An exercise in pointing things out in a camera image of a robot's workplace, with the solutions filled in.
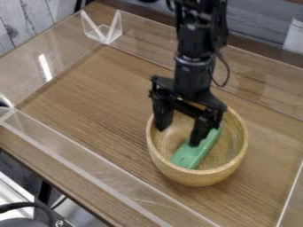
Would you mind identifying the black metal table leg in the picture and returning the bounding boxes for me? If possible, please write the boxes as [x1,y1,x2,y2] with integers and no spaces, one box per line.
[38,181,52,204]

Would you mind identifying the green rectangular block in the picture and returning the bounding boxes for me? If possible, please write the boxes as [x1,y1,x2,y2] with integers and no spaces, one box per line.
[171,129,222,169]

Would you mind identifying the white cylindrical container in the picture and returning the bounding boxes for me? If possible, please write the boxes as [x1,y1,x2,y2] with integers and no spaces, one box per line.
[283,14,303,55]

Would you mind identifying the brown wooden bowl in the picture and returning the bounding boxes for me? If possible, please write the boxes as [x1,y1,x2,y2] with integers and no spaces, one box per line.
[146,107,249,187]

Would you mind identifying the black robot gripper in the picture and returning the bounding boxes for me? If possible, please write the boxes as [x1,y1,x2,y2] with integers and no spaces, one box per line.
[150,58,227,146]

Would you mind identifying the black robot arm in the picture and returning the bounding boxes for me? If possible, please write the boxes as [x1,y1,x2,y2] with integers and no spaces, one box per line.
[150,0,229,146]

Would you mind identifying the black bracket with screw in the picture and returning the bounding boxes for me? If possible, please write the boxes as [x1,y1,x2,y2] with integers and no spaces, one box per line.
[34,200,75,227]

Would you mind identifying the clear acrylic tray walls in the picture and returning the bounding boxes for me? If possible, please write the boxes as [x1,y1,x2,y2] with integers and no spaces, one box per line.
[0,3,303,227]

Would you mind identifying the black cable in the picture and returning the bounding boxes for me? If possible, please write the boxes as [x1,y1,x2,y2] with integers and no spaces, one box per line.
[0,201,52,227]

